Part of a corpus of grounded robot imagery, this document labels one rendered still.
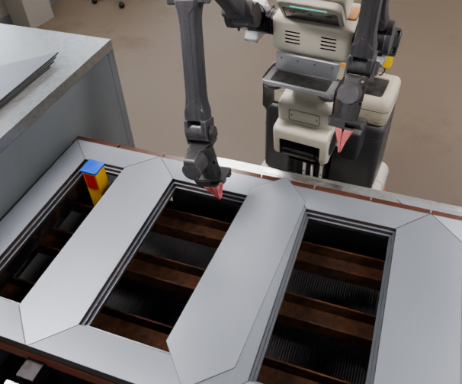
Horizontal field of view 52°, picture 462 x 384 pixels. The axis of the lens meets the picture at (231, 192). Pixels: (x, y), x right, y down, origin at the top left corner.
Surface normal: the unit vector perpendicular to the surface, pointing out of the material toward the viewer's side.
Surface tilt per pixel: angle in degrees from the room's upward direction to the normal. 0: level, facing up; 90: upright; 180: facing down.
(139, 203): 0
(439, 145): 0
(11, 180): 90
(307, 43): 98
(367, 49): 90
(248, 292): 0
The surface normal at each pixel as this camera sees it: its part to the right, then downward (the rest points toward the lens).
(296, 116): -0.43, 0.73
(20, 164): 0.94, 0.21
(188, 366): -0.03, -0.73
